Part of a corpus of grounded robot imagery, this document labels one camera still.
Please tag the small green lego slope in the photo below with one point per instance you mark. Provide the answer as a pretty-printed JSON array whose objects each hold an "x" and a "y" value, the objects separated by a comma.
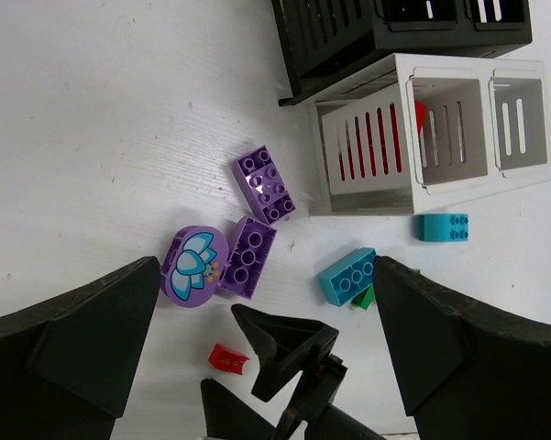
[{"x": 365, "y": 299}]

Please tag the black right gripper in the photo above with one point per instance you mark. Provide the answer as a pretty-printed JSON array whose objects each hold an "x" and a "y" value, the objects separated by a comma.
[{"x": 284, "y": 346}]

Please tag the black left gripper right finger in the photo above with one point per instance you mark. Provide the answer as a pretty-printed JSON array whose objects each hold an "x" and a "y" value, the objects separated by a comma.
[{"x": 465, "y": 369}]

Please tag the teal long lego overturned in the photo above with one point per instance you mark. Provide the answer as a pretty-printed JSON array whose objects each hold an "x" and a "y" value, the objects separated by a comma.
[{"x": 349, "y": 277}]

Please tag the purple lego brick overturned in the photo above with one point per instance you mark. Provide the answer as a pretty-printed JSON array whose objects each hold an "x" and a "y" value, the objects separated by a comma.
[{"x": 249, "y": 247}]

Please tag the red lego block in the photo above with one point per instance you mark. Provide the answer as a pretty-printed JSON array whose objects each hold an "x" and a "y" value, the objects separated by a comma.
[{"x": 368, "y": 144}]

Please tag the teal lego brick by container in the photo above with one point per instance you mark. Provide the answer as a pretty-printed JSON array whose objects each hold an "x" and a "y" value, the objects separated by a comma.
[{"x": 441, "y": 228}]

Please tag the purple lego brick upright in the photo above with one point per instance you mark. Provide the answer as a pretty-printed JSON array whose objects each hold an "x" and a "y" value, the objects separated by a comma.
[{"x": 262, "y": 185}]

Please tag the purple round flower lego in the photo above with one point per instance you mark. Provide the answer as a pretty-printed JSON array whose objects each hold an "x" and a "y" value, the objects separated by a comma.
[{"x": 191, "y": 270}]

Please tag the black two-slot container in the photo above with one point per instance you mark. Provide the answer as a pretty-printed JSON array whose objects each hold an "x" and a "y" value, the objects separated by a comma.
[{"x": 325, "y": 41}]

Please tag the white two-slot container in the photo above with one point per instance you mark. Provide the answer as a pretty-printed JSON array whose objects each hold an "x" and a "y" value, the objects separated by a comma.
[{"x": 472, "y": 128}]

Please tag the small red lego piece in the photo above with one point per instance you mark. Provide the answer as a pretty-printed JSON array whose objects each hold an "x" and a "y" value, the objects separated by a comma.
[{"x": 228, "y": 360}]

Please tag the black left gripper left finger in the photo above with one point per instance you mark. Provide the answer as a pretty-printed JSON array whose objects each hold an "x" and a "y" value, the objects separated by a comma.
[{"x": 67, "y": 364}]

